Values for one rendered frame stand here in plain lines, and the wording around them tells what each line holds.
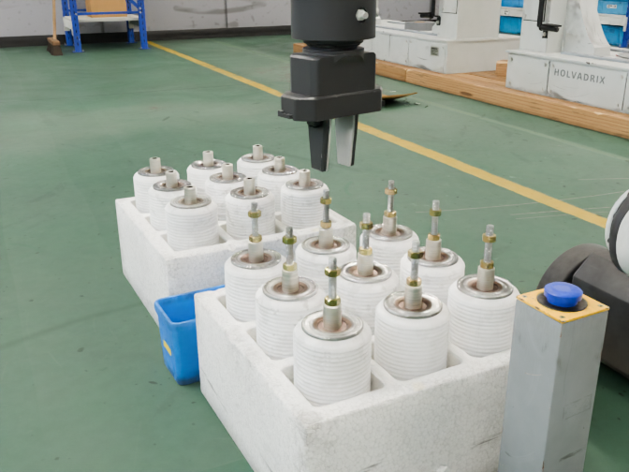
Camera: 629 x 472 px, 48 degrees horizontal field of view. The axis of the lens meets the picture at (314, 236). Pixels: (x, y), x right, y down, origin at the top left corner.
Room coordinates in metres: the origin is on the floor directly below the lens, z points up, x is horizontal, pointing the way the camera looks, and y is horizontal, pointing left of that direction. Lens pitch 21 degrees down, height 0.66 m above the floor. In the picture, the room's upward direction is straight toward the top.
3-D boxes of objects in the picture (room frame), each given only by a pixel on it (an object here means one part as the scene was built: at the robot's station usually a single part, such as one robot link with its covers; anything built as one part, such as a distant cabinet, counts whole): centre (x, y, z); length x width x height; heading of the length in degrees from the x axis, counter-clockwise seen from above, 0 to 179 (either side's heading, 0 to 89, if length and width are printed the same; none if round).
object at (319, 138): (0.75, 0.00, 0.48); 0.03 x 0.02 x 0.06; 37
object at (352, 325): (0.77, -0.02, 0.25); 0.08 x 0.08 x 0.01
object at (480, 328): (0.87, -0.23, 0.16); 0.10 x 0.10 x 0.18
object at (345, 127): (0.78, -0.04, 0.48); 0.03 x 0.02 x 0.06; 37
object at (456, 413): (0.93, -0.07, 0.09); 0.39 x 0.39 x 0.18; 27
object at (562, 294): (0.70, -0.27, 0.32); 0.04 x 0.04 x 0.02
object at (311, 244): (1.03, -0.02, 0.25); 0.08 x 0.08 x 0.01
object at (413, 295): (0.82, -0.13, 0.26); 0.02 x 0.02 x 0.03
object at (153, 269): (1.41, 0.18, 0.09); 0.39 x 0.39 x 0.18; 27
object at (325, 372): (0.77, -0.02, 0.16); 0.10 x 0.10 x 0.18
